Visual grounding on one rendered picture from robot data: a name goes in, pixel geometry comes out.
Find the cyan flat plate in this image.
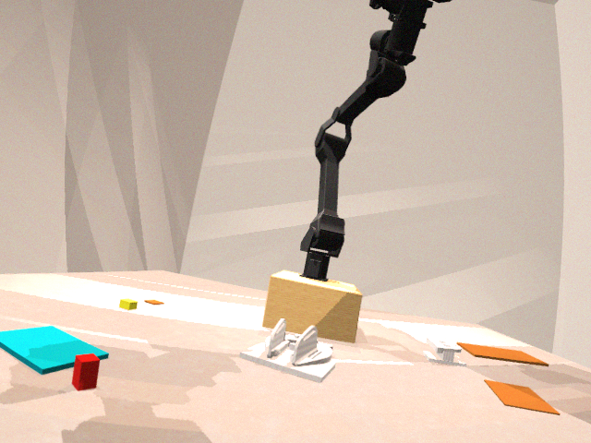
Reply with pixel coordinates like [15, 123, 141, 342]
[0, 326, 109, 375]

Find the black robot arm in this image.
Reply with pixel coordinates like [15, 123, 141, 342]
[299, 0, 419, 281]

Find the red rectangular block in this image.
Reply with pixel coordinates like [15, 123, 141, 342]
[71, 353, 100, 391]

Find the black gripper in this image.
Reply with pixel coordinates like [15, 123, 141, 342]
[390, 0, 452, 32]

